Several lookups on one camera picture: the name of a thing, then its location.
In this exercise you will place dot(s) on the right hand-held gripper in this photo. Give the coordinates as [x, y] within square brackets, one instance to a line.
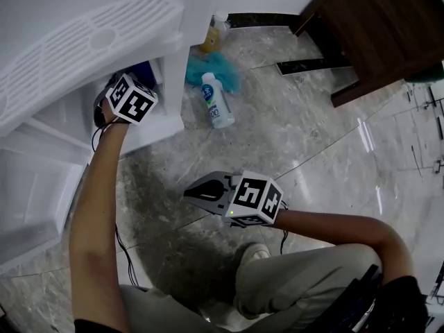
[255, 198]

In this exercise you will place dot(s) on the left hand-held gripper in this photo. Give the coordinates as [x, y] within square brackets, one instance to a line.
[131, 100]

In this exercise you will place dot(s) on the blue cloth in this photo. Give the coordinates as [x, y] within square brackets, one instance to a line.
[143, 73]

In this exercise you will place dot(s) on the person's right forearm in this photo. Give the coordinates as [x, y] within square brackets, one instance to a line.
[340, 229]

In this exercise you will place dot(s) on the person's left forearm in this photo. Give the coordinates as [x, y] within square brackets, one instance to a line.
[93, 203]

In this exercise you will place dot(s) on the teal fluffy cloth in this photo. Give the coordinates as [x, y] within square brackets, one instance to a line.
[222, 67]

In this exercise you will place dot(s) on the dark wooden cabinet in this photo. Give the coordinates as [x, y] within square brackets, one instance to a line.
[381, 30]

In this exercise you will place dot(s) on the white shoe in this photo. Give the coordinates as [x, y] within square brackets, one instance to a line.
[256, 252]

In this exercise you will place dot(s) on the white plastic bottle blue label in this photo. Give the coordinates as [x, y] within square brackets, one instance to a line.
[217, 103]

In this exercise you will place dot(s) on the bottle of orange liquid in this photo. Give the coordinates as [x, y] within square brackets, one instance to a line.
[210, 41]

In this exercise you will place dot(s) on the beige trousers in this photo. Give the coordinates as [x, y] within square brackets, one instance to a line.
[298, 276]

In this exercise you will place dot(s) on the black waist pack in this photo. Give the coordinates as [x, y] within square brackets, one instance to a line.
[357, 300]

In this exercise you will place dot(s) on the black shirt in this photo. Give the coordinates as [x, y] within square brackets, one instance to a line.
[404, 307]

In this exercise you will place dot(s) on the dark green bin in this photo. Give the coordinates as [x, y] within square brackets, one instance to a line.
[430, 73]

